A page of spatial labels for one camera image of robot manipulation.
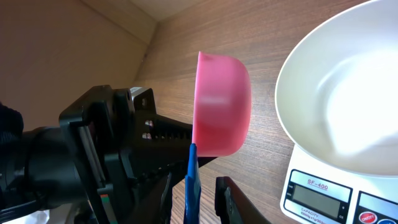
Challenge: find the white digital kitchen scale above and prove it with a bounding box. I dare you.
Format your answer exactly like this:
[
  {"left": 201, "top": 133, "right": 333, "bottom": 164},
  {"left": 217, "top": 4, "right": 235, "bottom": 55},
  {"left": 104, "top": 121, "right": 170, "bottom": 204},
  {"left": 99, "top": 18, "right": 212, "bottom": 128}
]
[{"left": 280, "top": 146, "right": 397, "bottom": 224}]

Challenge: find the white bowl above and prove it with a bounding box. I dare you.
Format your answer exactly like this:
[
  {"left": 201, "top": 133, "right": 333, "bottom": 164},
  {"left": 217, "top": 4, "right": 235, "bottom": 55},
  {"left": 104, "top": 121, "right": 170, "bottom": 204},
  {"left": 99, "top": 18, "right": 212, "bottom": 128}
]
[{"left": 275, "top": 0, "right": 397, "bottom": 176}]

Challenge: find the pink scoop blue handle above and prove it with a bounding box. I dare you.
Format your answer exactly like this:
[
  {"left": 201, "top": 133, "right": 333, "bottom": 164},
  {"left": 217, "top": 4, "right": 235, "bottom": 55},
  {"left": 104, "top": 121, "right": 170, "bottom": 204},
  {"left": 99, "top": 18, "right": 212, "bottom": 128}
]
[{"left": 184, "top": 52, "right": 251, "bottom": 223}]

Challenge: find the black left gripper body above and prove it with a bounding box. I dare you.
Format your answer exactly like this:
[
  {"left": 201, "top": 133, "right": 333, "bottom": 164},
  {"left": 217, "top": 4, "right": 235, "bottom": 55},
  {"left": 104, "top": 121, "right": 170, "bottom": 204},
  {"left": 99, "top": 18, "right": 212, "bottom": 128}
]
[{"left": 59, "top": 85, "right": 155, "bottom": 223}]

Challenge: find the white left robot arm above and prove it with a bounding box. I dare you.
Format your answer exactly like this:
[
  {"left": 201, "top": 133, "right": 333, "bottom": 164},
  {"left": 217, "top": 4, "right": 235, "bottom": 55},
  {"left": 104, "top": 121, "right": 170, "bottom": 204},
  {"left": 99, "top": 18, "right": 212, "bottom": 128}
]
[{"left": 1, "top": 85, "right": 192, "bottom": 223}]

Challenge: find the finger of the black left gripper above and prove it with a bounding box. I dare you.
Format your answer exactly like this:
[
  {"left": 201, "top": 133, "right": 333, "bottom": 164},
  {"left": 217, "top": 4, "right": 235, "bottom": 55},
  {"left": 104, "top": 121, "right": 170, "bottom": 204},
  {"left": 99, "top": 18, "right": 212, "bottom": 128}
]
[{"left": 133, "top": 111, "right": 217, "bottom": 187}]

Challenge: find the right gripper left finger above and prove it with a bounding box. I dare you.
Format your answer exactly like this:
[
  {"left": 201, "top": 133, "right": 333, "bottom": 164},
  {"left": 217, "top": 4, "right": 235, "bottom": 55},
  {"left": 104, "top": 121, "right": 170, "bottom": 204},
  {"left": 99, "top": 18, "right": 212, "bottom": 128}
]
[{"left": 133, "top": 173, "right": 172, "bottom": 224}]

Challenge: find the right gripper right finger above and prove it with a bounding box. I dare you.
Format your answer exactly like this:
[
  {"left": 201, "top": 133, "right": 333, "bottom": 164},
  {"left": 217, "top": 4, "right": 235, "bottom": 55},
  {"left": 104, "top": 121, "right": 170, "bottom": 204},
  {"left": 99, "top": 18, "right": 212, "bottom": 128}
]
[{"left": 215, "top": 176, "right": 271, "bottom": 224}]

